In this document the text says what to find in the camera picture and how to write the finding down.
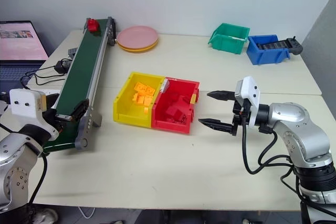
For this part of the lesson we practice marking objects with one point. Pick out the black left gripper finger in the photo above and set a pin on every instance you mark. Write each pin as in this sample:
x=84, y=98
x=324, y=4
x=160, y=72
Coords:
x=80, y=108

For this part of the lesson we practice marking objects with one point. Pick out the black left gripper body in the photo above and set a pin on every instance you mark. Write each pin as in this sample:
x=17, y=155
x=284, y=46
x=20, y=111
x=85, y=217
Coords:
x=50, y=102

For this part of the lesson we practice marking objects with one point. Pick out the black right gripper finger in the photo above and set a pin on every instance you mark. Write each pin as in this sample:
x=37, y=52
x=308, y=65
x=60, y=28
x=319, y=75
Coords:
x=218, y=125
x=221, y=95

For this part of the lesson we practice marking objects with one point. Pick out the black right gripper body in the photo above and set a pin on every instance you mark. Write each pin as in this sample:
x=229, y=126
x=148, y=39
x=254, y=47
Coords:
x=238, y=119

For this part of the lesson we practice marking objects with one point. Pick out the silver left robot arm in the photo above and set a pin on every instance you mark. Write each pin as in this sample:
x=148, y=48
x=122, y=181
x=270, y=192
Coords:
x=15, y=171

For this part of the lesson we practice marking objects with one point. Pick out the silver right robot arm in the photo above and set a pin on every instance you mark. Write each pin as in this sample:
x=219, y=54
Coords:
x=302, y=129

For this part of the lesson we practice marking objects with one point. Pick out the yellow bin connector clip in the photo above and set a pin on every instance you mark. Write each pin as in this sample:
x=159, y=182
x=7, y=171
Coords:
x=194, y=98

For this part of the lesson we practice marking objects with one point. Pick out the black power adapter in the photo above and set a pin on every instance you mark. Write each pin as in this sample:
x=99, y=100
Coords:
x=62, y=66

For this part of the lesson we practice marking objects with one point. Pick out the red toy brick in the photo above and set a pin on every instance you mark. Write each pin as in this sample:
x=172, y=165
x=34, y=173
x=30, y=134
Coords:
x=173, y=111
x=92, y=25

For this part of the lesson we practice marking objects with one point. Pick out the yellow storage bin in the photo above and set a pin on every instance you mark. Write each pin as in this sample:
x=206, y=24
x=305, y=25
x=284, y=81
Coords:
x=126, y=113

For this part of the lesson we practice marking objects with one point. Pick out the red storage bin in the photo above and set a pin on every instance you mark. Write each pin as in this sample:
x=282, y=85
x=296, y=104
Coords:
x=168, y=127

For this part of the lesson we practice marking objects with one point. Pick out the small grey box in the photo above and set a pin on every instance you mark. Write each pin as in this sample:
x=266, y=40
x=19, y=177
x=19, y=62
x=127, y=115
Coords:
x=72, y=52

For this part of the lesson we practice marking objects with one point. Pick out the green storage bin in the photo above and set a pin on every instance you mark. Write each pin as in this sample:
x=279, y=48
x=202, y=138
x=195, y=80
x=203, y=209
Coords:
x=228, y=41

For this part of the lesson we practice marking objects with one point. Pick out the white bin label card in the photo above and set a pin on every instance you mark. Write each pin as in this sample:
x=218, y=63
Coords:
x=164, y=85

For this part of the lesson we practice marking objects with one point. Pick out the blue storage bin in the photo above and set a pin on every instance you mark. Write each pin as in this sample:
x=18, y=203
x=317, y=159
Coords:
x=265, y=56

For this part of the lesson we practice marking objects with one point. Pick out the small yellow toy brick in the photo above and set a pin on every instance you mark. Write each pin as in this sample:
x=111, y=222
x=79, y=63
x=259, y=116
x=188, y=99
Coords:
x=146, y=110

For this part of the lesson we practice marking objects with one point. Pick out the open laptop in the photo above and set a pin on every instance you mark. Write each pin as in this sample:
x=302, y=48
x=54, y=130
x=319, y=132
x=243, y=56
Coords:
x=18, y=43

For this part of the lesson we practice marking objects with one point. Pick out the yellow plate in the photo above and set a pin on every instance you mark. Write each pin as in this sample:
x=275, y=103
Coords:
x=136, y=49

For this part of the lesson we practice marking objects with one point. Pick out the black handheld controller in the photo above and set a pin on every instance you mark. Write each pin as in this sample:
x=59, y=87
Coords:
x=295, y=45

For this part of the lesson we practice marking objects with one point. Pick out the pink plate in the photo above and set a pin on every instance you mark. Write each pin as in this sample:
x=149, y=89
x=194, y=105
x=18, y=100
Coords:
x=137, y=36

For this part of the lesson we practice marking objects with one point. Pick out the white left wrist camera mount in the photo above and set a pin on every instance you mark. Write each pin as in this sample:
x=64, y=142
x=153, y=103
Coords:
x=23, y=103

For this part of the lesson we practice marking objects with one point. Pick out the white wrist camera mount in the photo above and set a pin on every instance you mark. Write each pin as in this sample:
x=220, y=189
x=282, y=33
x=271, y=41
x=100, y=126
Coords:
x=249, y=90
x=23, y=103

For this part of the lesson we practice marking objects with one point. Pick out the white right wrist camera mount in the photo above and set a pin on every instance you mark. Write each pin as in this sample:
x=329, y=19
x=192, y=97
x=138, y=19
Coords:
x=249, y=90

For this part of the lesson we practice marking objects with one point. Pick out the green conveyor belt, grey frame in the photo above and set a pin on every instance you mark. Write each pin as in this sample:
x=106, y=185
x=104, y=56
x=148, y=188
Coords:
x=78, y=77

